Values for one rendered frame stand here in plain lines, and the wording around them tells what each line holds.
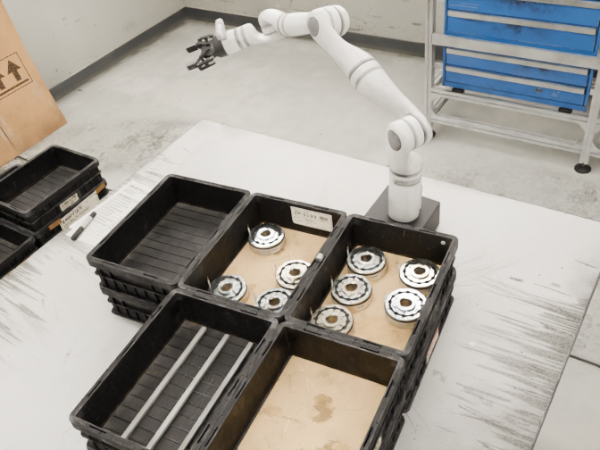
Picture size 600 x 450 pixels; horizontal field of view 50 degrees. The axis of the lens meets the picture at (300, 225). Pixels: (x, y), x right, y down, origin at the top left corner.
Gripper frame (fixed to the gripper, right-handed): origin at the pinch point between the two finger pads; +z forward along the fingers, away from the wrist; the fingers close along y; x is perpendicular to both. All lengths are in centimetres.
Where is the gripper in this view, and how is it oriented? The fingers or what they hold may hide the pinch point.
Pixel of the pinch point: (187, 58)
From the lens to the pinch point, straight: 227.8
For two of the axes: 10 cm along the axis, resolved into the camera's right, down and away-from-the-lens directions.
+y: -0.8, -8.0, 5.9
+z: -9.3, 2.8, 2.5
